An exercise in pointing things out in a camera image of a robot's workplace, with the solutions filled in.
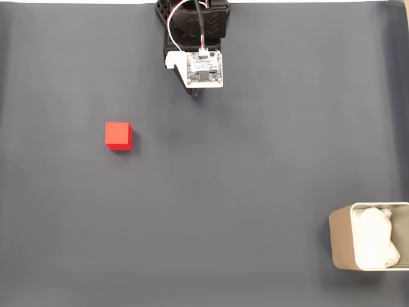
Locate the beige square box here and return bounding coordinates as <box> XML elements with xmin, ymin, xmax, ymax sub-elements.
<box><xmin>328</xmin><ymin>201</ymin><xmax>409</xmax><ymax>272</ymax></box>

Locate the black camera cable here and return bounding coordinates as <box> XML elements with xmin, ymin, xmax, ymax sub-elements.
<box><xmin>191</xmin><ymin>0</ymin><xmax>208</xmax><ymax>49</ymax></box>

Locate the white camera circuit board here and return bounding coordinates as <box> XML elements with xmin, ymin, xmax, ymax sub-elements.
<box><xmin>165</xmin><ymin>49</ymin><xmax>224</xmax><ymax>90</ymax></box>

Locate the red cube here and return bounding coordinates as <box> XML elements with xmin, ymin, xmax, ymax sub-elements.
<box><xmin>104</xmin><ymin>122</ymin><xmax>134</xmax><ymax>151</ymax></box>

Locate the white crumpled tissue paper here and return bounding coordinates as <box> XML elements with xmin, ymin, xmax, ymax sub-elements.
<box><xmin>352</xmin><ymin>207</ymin><xmax>401</xmax><ymax>270</ymax></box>

